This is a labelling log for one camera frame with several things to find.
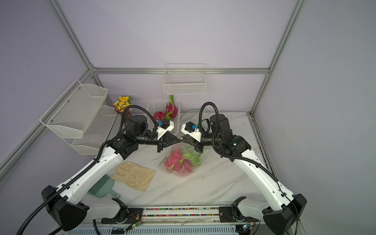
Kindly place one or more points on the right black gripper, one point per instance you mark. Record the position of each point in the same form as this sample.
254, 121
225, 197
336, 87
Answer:
199, 145

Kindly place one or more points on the white mesh two-tier shelf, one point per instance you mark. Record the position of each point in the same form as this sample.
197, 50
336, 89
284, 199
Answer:
81, 118

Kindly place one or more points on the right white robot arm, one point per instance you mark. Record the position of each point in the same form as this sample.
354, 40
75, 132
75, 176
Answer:
283, 208

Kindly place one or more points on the yellow flowers in vase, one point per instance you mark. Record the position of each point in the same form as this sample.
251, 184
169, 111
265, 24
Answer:
122, 103

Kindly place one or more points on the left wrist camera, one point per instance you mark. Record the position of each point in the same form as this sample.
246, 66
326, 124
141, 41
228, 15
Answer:
164, 126

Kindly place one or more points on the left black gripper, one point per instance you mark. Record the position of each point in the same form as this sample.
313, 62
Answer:
170, 138

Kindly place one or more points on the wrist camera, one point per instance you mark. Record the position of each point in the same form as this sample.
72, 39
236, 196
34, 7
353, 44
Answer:
192, 130
164, 126

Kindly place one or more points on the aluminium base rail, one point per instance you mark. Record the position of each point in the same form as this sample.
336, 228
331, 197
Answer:
186, 220

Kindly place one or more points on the white plastic basket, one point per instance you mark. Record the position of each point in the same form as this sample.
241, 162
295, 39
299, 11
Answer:
160, 106

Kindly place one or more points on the clear zip-top bag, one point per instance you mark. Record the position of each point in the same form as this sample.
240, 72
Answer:
181, 147
193, 116

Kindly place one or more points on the white wire wall basket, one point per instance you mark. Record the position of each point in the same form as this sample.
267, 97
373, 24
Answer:
184, 79

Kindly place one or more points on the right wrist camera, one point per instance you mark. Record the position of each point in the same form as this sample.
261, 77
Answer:
192, 130

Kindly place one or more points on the beige work glove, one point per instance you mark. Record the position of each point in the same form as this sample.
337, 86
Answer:
134, 175

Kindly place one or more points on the green hand brush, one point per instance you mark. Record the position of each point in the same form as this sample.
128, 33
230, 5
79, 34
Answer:
103, 187

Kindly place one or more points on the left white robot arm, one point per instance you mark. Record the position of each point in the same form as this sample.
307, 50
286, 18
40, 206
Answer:
63, 202

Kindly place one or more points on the aluminium frame struts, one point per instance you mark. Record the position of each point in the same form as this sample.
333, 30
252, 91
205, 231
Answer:
11, 162

